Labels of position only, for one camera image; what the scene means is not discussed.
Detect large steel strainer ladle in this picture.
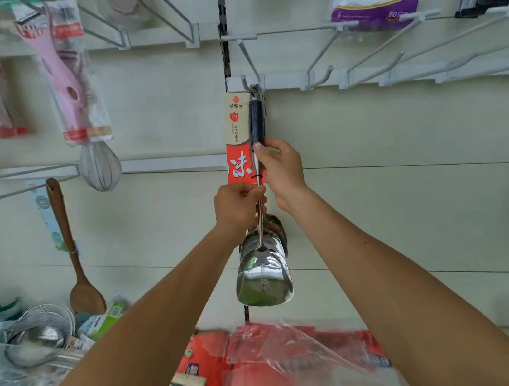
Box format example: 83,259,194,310
0,299,95,373

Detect person's left forearm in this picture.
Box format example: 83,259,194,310
0,223,283,386

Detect dark wooden spatula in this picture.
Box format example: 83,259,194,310
43,171,109,321

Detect person's right hand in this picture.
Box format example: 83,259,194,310
252,133,313,219

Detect person's left hand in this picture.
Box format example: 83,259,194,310
209,178,274,248

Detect black wall divider strip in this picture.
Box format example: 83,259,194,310
199,0,275,323

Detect person's right forearm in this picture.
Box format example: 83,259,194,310
283,164,509,386

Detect red plastic wrapped packets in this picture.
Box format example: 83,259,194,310
143,301,406,386

